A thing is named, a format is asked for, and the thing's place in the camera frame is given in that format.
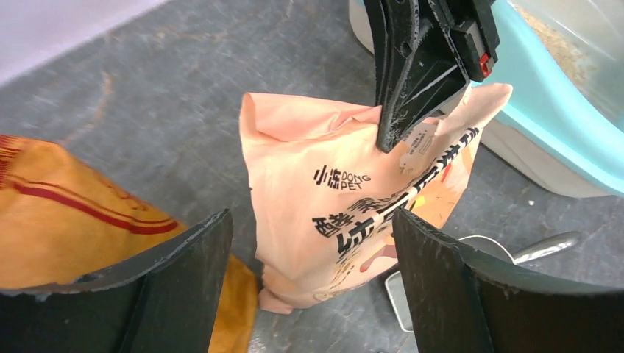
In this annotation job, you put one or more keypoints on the teal litter box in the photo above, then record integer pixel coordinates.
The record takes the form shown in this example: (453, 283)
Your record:
(548, 130)

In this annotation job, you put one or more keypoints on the pink cat litter bag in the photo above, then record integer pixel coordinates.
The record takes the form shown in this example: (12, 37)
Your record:
(324, 195)

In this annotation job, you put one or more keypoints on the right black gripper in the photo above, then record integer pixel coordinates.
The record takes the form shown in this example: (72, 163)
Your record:
(424, 53)

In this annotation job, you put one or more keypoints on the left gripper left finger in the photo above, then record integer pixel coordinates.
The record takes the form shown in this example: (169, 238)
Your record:
(161, 300)

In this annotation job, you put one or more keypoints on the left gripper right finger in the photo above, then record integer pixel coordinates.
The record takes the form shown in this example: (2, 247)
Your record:
(464, 300)

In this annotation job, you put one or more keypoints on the orange cloth bag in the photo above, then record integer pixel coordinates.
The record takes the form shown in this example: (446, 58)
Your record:
(61, 219)

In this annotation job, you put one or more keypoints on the metal litter scoop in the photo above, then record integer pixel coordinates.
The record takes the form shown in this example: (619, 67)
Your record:
(543, 248)

